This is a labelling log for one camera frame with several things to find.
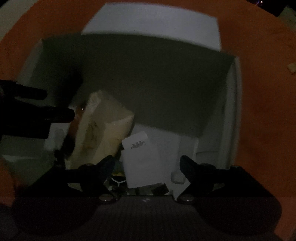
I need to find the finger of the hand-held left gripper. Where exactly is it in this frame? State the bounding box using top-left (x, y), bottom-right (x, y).
top-left (28, 105), bottom-right (75, 123)
top-left (0, 80), bottom-right (48, 100)

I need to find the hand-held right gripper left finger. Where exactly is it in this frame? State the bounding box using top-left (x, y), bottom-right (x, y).
top-left (14, 155), bottom-right (119, 205)

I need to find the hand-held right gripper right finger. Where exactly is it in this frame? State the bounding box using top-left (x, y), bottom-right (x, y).
top-left (177, 155), bottom-right (275, 205)

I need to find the brown pocket knife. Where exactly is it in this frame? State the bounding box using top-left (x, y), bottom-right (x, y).
top-left (62, 109), bottom-right (82, 156)

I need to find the black rectangular device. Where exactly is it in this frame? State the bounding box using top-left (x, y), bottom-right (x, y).
top-left (149, 183), bottom-right (170, 194)

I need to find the white paper card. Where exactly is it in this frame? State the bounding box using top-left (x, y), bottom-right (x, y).
top-left (121, 131), bottom-right (167, 189)

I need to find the beige pouch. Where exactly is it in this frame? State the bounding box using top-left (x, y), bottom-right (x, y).
top-left (66, 90), bottom-right (135, 171)

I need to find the white cardboard box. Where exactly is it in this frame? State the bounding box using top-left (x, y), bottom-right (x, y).
top-left (1, 34), bottom-right (243, 202)

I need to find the orange desktop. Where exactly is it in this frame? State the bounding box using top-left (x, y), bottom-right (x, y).
top-left (0, 0), bottom-right (296, 241)

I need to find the white paper sheet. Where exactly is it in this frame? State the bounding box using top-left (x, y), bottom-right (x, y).
top-left (81, 3), bottom-right (221, 51)

